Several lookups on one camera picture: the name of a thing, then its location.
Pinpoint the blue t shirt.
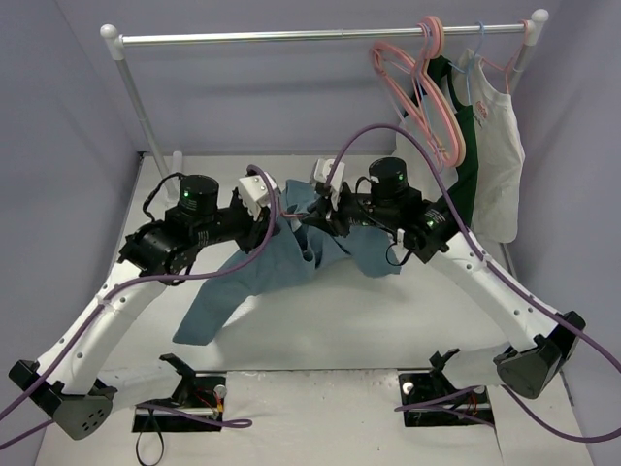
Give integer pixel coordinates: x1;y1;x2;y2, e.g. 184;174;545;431
173;178;404;347

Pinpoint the thin pink wire hanger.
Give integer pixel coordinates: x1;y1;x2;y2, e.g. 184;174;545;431
280;204;309;232

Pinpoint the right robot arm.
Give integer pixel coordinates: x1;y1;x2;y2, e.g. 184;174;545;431
303;157;585;400

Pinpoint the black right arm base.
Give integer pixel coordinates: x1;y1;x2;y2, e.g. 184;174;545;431
398;371;495;428

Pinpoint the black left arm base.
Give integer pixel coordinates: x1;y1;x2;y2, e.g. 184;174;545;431
131;373;226;433

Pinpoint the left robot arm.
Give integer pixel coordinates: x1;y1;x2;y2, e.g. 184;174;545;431
9;166;278;441

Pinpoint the pink hanger behind thick one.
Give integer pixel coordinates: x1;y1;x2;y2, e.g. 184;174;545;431
370;41;444;171

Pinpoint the white t shirt on hanger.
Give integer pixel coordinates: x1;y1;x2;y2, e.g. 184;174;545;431
455;56;525;244

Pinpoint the green t shirt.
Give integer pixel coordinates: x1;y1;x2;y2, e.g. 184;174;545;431
410;56;479;228

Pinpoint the pink hanger at rack end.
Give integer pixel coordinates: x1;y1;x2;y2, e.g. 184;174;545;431
481;19;530;94

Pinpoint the white clothes rack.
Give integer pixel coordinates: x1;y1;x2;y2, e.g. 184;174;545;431
99;8;550;200

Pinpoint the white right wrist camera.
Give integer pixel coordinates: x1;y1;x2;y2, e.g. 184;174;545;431
310;158;345;211

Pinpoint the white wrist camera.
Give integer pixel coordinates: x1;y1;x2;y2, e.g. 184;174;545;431
236;175;271;221
310;158;345;211

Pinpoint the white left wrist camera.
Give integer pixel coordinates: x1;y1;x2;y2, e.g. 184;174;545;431
236;175;271;221

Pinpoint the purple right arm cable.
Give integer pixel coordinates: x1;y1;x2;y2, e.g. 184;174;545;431
325;123;621;444

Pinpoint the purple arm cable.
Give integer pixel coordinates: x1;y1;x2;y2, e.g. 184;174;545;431
0;163;282;450
325;123;621;444

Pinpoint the blue wire hanger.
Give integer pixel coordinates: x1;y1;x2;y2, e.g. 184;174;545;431
450;21;485;105

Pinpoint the black cable loop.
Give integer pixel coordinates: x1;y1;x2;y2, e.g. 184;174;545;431
135;416;166;465

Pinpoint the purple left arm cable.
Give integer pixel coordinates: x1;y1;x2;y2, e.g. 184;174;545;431
0;163;282;450

